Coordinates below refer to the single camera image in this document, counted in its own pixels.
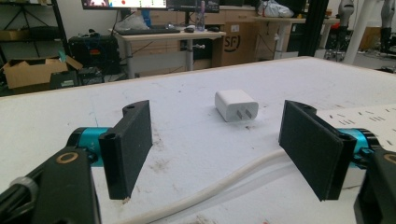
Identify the black keyboard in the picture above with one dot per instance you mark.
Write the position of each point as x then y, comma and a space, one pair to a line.
148, 31

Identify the computer monitor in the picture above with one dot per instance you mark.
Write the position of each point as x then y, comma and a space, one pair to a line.
124, 3

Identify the clear water bottle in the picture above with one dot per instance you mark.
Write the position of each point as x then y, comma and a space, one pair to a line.
200, 17

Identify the black computer mouse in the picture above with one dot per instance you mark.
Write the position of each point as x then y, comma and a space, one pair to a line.
188, 29

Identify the white charger plug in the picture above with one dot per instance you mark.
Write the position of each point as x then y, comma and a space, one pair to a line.
235, 105

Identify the white plastic bag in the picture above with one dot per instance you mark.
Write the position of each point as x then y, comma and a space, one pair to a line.
274, 8

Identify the open cardboard box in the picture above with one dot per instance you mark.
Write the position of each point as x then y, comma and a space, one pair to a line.
34, 72

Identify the wooden desk with white legs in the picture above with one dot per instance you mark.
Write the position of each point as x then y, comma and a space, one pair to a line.
165, 39

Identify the wooden side table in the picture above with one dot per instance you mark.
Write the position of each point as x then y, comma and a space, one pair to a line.
286, 25

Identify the white slanted pole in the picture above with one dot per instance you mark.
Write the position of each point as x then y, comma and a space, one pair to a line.
358, 31

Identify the large printed cardboard box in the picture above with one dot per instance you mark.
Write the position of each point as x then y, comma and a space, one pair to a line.
238, 43

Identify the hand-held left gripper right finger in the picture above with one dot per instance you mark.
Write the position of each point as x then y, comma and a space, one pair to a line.
314, 149

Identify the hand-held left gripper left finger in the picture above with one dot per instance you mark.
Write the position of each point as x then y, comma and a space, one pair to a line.
126, 149

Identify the black equipment case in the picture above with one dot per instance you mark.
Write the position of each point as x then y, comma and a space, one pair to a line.
93, 53

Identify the black metal post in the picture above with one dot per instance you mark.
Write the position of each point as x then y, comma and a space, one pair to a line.
316, 28

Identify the black metal shelf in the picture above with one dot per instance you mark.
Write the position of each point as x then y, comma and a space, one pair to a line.
31, 28

